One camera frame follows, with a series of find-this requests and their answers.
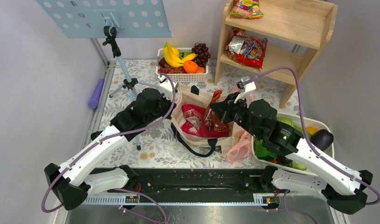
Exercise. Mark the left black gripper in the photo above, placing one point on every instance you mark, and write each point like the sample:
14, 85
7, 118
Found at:
168, 101

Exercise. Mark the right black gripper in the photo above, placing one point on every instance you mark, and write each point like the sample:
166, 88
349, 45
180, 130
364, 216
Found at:
224, 108

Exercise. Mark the beige canvas tote bag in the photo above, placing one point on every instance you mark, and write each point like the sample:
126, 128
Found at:
199, 146

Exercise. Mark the pink plastic grocery bag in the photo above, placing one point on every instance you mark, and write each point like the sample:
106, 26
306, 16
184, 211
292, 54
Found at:
242, 145

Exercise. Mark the pink snack packet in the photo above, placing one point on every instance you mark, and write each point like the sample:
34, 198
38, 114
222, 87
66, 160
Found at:
195, 124

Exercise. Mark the orange red chips bag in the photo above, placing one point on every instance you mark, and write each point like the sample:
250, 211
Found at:
211, 119

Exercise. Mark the orange fruit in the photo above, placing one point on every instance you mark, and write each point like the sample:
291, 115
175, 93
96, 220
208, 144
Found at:
190, 67

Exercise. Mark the yellow banana bunch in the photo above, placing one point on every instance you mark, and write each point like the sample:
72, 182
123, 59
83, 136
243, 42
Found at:
170, 57

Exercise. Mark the single yellow banana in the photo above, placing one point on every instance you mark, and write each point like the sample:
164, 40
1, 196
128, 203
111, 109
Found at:
189, 57

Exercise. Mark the dark red grapes bunch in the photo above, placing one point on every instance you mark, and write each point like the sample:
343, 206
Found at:
202, 54

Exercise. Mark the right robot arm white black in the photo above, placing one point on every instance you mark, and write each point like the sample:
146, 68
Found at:
341, 187

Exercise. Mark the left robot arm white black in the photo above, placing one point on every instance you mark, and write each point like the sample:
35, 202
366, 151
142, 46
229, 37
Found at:
72, 181

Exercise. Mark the white perforated fruit basket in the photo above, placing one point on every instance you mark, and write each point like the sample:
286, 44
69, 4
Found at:
188, 77

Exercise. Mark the green cabbage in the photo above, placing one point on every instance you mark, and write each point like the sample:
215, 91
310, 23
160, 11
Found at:
286, 121

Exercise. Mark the red grapes in basket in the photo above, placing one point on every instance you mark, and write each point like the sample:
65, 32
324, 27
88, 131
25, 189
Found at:
170, 70

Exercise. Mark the pink peach fruit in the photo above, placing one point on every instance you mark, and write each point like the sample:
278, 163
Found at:
200, 70

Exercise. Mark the yellow orange pepper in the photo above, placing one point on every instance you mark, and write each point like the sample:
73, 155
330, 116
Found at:
311, 130

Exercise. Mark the red snack bag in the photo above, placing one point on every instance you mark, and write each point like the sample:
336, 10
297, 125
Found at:
248, 50

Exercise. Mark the white vegetable bin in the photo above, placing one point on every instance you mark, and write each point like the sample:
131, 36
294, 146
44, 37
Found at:
308, 122

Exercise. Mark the purple eggplant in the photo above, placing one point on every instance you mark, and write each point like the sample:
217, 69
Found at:
322, 139

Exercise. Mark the colourful snack bag top shelf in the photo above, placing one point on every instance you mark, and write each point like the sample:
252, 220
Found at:
249, 9

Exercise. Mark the wooden two-tier shelf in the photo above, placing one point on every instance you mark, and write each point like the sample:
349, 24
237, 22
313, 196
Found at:
297, 33

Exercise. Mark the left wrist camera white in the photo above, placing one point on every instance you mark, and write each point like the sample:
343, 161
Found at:
165, 87

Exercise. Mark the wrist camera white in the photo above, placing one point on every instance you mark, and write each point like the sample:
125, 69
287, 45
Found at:
165, 87
245, 91

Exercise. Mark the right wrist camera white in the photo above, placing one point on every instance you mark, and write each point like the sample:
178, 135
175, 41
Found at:
245, 91

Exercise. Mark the purple handle tool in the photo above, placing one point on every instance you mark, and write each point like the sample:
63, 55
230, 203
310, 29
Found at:
93, 102

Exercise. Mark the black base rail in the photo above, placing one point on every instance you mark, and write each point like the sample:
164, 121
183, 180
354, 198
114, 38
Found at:
191, 185

